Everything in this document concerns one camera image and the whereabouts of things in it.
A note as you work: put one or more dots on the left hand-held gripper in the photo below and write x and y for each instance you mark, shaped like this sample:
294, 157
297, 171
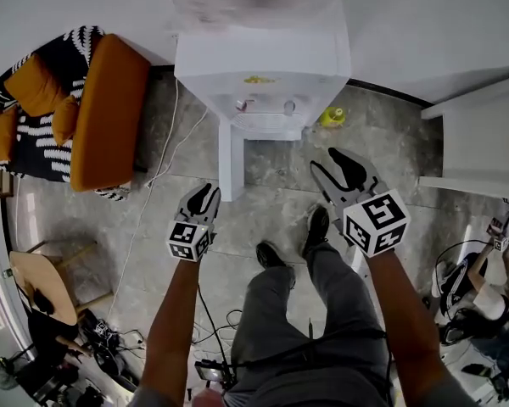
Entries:
184, 238

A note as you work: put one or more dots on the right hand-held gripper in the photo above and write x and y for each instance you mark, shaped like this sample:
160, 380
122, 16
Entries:
377, 223

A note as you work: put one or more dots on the white water dispenser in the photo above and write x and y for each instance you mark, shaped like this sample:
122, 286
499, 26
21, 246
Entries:
258, 57

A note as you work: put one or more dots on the person's left forearm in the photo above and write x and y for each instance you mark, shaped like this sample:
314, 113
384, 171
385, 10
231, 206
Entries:
169, 333

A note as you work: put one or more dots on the person's right forearm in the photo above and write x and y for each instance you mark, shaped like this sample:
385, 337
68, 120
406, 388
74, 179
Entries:
403, 320

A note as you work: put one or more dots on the white sink cabinet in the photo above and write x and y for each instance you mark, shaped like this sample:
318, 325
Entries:
475, 142

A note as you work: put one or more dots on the person's right black shoe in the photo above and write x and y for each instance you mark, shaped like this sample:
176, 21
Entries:
316, 227

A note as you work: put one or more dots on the person's black shoe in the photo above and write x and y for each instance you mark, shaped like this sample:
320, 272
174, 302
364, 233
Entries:
269, 256
316, 227

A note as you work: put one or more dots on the small yellow container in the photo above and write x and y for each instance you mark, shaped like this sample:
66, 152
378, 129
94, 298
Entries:
331, 118

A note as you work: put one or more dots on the person's left black shoe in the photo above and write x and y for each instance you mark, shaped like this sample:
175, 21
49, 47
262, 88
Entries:
269, 256

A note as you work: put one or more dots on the person's grey trousers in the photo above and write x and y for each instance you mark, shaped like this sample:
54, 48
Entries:
271, 312

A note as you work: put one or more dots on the orange sofa seat cushion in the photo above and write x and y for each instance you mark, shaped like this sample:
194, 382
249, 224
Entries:
106, 113

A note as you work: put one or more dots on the small orange cushion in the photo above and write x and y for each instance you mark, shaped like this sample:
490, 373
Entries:
64, 119

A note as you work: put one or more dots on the orange striped sofa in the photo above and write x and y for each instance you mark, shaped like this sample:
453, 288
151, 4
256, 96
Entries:
34, 161

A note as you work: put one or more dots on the round wooden table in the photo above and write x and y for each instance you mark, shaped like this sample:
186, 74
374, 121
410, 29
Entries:
38, 269

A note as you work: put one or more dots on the small black object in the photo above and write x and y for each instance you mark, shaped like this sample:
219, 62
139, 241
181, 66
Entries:
43, 304

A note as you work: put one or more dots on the large orange cushion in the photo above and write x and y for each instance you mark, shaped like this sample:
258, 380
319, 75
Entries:
36, 85

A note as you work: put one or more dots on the person's grey t-shirt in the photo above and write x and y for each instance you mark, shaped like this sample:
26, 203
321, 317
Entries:
454, 397

